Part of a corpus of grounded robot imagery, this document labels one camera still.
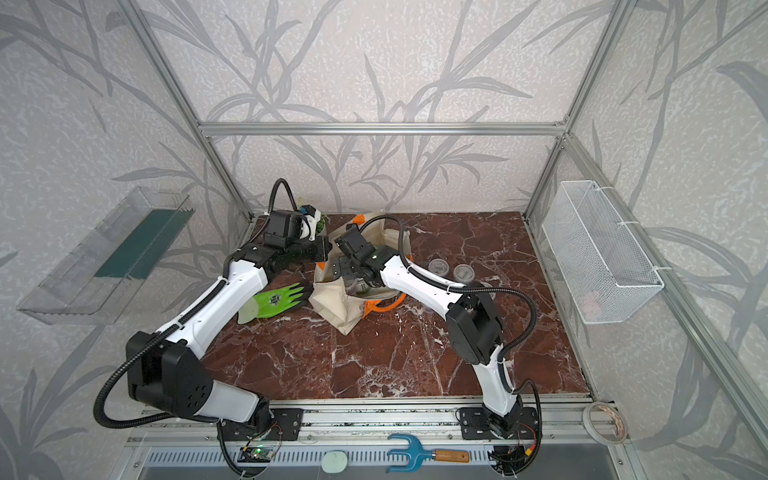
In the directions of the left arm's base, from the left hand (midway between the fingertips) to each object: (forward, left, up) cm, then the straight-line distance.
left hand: (333, 245), depth 83 cm
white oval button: (-48, -4, -19) cm, 52 cm away
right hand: (-1, -4, -7) cm, 8 cm away
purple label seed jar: (+5, -32, -17) cm, 36 cm away
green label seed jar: (+2, -40, -16) cm, 43 cm away
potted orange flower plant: (+1, +2, +8) cm, 8 cm away
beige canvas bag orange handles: (+5, -13, -2) cm, 14 cm away
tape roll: (-39, -73, -19) cm, 85 cm away
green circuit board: (-46, +15, -23) cm, 54 cm away
